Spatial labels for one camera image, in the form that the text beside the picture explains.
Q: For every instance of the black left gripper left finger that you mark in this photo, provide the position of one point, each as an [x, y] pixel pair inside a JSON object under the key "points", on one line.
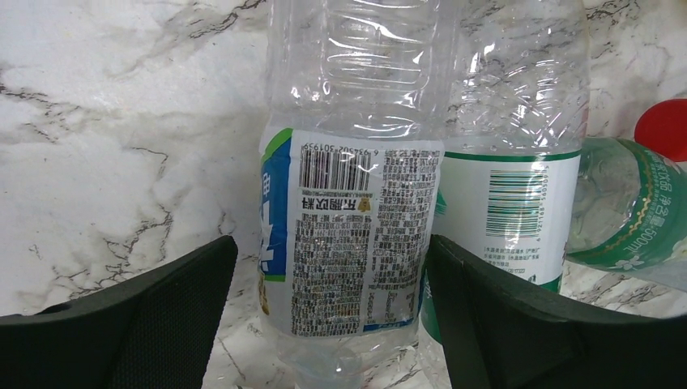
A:
{"points": [[155, 330]]}

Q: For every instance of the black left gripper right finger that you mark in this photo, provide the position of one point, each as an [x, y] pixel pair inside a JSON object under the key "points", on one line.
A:
{"points": [[500, 331]]}

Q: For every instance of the clear bottle green white label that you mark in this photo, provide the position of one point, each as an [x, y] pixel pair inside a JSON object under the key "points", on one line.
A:
{"points": [[517, 117]]}

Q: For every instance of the green tinted bottle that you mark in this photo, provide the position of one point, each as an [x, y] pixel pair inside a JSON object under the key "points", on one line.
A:
{"points": [[629, 212]]}

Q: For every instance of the crushed clear bottle blue text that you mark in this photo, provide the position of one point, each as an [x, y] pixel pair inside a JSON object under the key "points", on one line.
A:
{"points": [[350, 165]]}

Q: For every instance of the red cap bottle right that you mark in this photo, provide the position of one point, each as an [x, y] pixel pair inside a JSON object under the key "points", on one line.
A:
{"points": [[662, 128]]}

